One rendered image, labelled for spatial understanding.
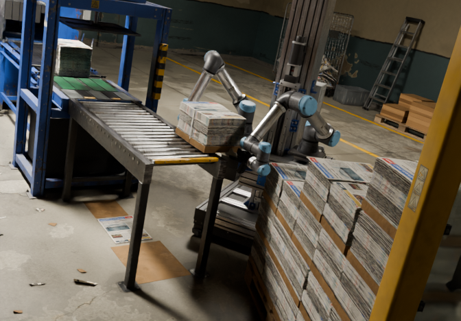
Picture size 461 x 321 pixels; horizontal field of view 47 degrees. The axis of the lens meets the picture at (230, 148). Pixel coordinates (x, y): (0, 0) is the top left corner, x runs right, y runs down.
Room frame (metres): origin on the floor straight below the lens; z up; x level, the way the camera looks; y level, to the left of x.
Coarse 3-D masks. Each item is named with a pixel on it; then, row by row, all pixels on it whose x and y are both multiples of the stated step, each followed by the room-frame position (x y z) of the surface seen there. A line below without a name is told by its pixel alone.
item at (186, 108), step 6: (180, 102) 3.38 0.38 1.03; (186, 102) 3.38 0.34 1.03; (192, 102) 3.41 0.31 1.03; (198, 102) 3.44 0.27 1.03; (204, 102) 3.47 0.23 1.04; (210, 102) 3.51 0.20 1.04; (180, 108) 3.37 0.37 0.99; (186, 108) 3.31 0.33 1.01; (192, 108) 3.26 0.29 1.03; (198, 108) 3.29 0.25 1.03; (222, 108) 3.42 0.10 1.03; (180, 114) 3.37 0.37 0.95; (186, 114) 3.31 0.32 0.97; (180, 120) 3.36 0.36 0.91; (186, 120) 3.30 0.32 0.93; (180, 126) 3.35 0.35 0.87; (186, 126) 3.30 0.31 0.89; (186, 132) 3.28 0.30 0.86
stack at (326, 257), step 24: (288, 168) 3.06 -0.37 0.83; (288, 192) 2.73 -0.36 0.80; (264, 216) 2.99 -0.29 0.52; (288, 216) 2.65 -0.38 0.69; (312, 216) 2.39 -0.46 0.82; (288, 240) 2.57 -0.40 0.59; (312, 240) 2.33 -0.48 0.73; (264, 264) 2.84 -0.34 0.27; (288, 264) 2.51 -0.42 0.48; (336, 264) 2.06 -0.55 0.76; (312, 288) 2.21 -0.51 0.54; (336, 288) 2.00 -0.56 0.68; (288, 312) 2.37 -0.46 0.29; (312, 312) 2.14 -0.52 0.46
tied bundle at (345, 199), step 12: (336, 192) 2.22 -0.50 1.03; (348, 192) 2.17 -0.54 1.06; (360, 192) 2.20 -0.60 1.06; (336, 204) 2.19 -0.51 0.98; (348, 204) 2.08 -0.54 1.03; (360, 204) 2.05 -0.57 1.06; (324, 216) 2.27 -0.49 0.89; (336, 216) 2.15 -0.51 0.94; (348, 216) 2.06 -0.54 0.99; (336, 228) 2.12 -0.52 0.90; (348, 228) 2.04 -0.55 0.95; (348, 240) 2.02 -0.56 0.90
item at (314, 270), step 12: (264, 192) 3.08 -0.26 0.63; (276, 216) 2.81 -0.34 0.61; (288, 228) 2.61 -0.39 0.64; (264, 240) 2.91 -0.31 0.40; (300, 252) 2.40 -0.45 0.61; (252, 264) 3.01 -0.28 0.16; (276, 264) 2.65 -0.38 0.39; (312, 264) 2.25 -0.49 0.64; (264, 288) 2.74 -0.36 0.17; (288, 288) 2.43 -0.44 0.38; (324, 288) 2.09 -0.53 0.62; (276, 312) 2.50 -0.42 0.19; (300, 312) 2.24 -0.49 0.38
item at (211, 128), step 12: (204, 120) 3.13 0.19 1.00; (216, 120) 3.13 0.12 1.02; (228, 120) 3.18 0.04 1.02; (240, 120) 3.23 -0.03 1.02; (204, 132) 3.11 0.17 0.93; (216, 132) 3.12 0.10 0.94; (228, 132) 3.18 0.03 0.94; (240, 132) 3.23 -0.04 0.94; (204, 144) 3.10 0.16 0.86; (216, 144) 3.13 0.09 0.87; (228, 144) 3.19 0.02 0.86
